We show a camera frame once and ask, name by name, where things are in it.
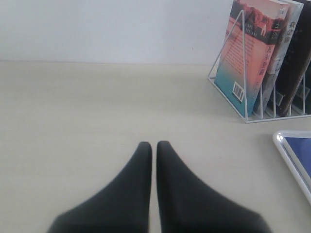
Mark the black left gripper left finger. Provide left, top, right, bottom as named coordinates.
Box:
left=48, top=142, right=152, bottom=233

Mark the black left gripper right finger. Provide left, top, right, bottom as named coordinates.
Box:
left=156, top=141, right=268, bottom=233

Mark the blue book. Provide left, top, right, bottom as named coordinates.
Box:
left=284, top=137, right=311, bottom=183

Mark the black brown book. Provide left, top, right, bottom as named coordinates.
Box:
left=276, top=0, right=311, bottom=117

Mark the pink and teal book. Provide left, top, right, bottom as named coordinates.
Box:
left=214, top=0, right=290, bottom=117

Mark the grey white book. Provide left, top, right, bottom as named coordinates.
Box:
left=253, top=0, right=304, bottom=115

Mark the white plastic tray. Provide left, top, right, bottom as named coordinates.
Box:
left=273, top=130, right=311, bottom=201

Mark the white wire book rack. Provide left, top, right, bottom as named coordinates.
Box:
left=207, top=9, right=309, bottom=123

